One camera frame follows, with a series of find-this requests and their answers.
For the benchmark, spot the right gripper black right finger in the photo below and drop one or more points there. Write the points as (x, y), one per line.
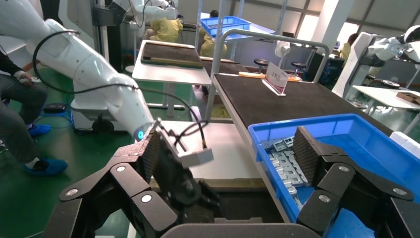
(338, 177)

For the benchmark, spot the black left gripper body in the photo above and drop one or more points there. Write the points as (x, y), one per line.
(180, 187)

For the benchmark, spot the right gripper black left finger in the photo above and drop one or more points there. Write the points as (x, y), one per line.
(131, 184)

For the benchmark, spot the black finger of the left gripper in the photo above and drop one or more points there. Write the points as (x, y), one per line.
(210, 198)

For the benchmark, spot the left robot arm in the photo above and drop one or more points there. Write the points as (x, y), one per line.
(82, 65)

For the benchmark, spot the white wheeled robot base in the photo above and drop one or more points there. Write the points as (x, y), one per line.
(82, 115)

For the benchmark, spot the blue plastic bin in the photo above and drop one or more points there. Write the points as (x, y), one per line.
(361, 138)

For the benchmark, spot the flat silver metal plate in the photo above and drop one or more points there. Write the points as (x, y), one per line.
(292, 167)

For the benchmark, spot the long silver metal strip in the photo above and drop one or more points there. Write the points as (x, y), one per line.
(282, 174)

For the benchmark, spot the white foam block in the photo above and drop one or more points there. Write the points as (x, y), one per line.
(407, 143)

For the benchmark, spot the black table mat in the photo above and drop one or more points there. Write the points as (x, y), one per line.
(279, 105)

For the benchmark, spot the white table with cardboard box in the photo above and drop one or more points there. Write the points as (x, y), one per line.
(380, 93)

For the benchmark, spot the open cardboard box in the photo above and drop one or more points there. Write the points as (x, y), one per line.
(408, 97)

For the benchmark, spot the black floor device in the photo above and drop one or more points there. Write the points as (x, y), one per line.
(54, 107)

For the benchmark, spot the white table with tray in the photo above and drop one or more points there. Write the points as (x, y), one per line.
(170, 77)

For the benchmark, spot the acrylic table sign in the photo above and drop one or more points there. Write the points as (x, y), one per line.
(277, 77)

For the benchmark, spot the black round stool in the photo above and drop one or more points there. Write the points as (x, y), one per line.
(298, 65)
(261, 61)

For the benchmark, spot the white robot on stand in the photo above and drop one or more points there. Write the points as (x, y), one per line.
(354, 59)

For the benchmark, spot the person in yellow coat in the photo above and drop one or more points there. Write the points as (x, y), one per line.
(210, 46)
(346, 51)
(167, 29)

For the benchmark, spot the short wooden edge strip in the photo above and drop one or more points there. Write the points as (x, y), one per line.
(251, 75)

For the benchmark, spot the black tray with wooden rim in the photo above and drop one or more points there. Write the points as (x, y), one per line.
(170, 54)

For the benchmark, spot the white fan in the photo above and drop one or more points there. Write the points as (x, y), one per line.
(282, 49)

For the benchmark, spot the seated person in dark clothes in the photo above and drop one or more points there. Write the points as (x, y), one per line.
(19, 98)

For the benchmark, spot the blue bin on shelf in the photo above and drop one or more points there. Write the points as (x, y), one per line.
(226, 24)

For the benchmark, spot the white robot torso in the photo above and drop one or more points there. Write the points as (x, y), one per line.
(157, 13)

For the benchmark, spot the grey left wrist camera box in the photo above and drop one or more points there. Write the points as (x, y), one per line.
(197, 157)

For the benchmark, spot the upright grey metal bracket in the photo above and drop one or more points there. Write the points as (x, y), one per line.
(283, 144)

